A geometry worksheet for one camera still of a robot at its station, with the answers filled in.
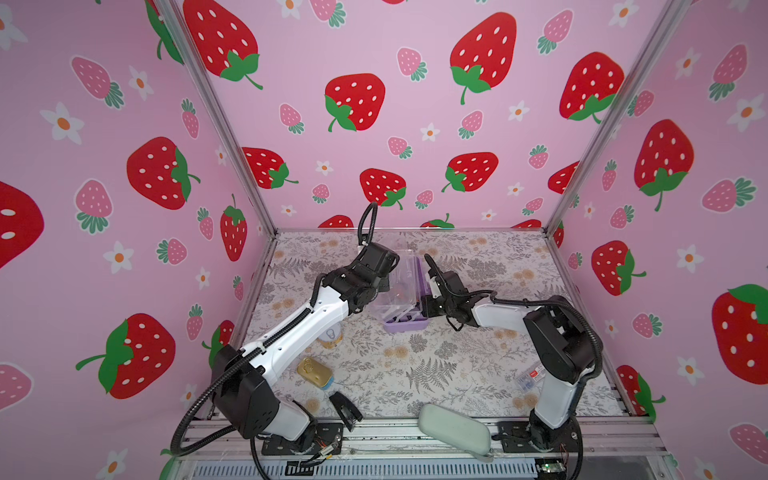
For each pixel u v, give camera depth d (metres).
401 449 0.73
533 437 0.66
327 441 0.73
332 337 0.86
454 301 0.76
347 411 0.78
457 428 0.74
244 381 0.40
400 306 0.82
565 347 0.50
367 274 0.58
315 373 0.81
